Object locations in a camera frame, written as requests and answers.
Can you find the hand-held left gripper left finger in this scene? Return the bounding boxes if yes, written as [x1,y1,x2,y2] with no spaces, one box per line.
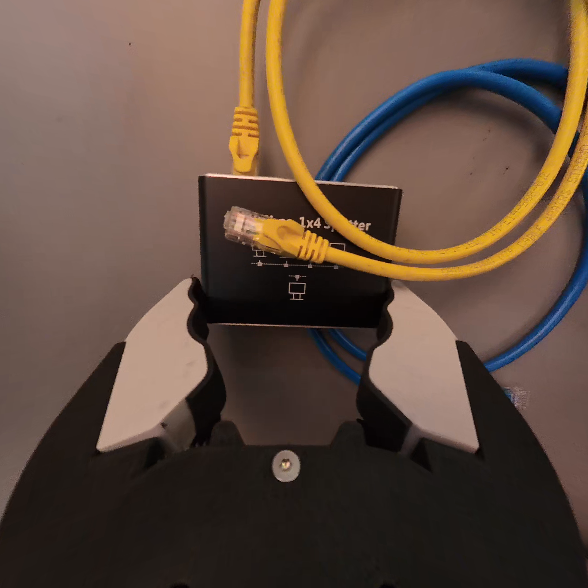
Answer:
[96,276,228,453]

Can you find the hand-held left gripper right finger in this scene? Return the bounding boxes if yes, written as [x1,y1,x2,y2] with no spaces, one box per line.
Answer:
[356,279,481,455]

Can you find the black ethernet splitter box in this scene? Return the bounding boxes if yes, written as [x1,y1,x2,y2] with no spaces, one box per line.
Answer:
[198,173,402,329]

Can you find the blue ethernet cable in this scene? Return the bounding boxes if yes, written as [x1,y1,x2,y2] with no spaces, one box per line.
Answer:
[307,57,588,410]

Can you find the yellow ethernet cable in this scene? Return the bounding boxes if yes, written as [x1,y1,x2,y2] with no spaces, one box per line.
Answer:
[223,0,588,282]

